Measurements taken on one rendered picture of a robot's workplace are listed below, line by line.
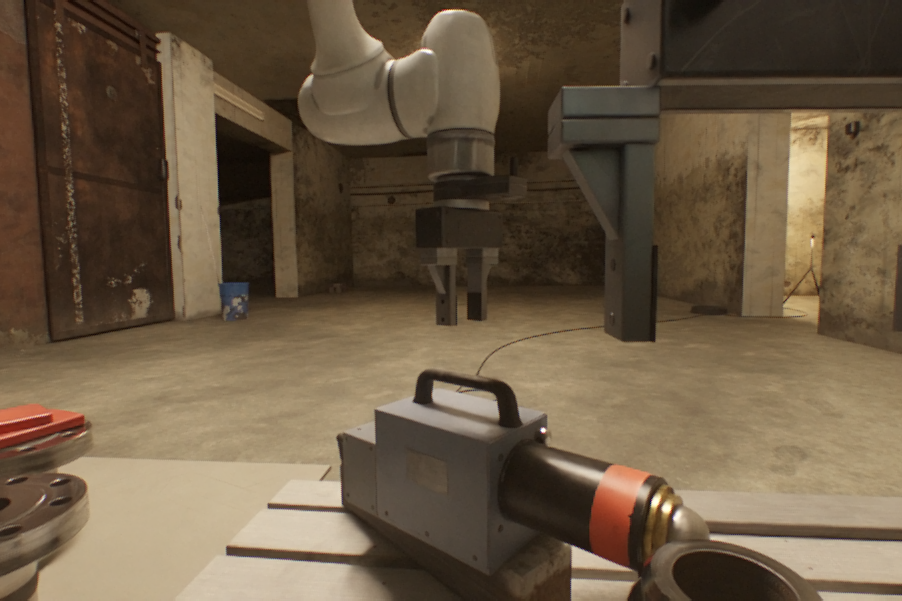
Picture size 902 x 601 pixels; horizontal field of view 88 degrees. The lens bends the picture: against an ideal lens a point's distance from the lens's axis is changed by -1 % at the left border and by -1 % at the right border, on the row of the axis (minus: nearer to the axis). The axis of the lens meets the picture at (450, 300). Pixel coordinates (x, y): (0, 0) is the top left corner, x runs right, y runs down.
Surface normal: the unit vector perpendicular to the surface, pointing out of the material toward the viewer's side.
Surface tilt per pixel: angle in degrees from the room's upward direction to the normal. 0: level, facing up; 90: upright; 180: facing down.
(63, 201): 90
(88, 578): 0
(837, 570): 0
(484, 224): 90
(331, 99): 121
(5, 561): 90
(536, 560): 0
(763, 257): 90
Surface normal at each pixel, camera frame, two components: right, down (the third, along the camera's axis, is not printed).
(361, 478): -0.65, 0.07
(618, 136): -0.03, 0.09
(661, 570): -0.01, -1.00
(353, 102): -0.25, 0.58
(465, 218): 0.76, 0.05
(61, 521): 1.00, 0.00
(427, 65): -0.48, 0.05
